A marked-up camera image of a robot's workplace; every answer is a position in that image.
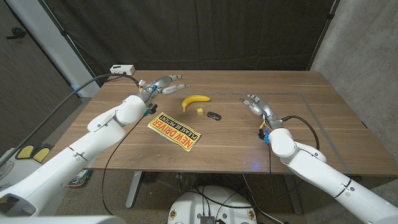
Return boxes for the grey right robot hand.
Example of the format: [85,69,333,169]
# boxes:
[239,94,284,131]

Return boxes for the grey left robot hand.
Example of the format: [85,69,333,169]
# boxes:
[139,74,192,110]

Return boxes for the yellow new driver bumper sticker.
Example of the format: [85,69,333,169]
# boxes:
[147,111,202,152]

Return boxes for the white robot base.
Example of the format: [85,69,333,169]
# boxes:
[167,185,258,224]

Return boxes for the yellow toy banana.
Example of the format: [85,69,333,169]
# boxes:
[181,95,211,113]

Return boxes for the white power box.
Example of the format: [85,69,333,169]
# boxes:
[109,64,136,77]

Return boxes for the black backdrop curtain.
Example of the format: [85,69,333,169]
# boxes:
[43,0,339,85]

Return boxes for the grey table leg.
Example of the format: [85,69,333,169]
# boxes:
[286,182,303,215]
[126,170,142,208]

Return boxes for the black backdrop stand pole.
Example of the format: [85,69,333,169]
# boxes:
[39,0,103,87]
[307,0,340,72]

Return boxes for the teal orange floor object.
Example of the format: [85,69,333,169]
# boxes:
[67,169,93,187]

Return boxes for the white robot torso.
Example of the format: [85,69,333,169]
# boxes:
[0,215,127,224]

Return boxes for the white floor board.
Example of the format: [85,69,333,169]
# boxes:
[0,147,35,189]

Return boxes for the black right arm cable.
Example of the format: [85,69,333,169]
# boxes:
[279,114,320,151]

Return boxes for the black power box cord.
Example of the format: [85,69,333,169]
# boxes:
[105,72,127,83]

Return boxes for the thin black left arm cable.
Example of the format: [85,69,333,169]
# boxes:
[101,116,144,216]

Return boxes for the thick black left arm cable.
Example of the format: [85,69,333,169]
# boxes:
[0,73,140,169]

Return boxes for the white door frame post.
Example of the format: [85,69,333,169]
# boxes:
[6,0,101,98]

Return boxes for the black door handle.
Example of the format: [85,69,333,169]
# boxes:
[5,27,27,40]

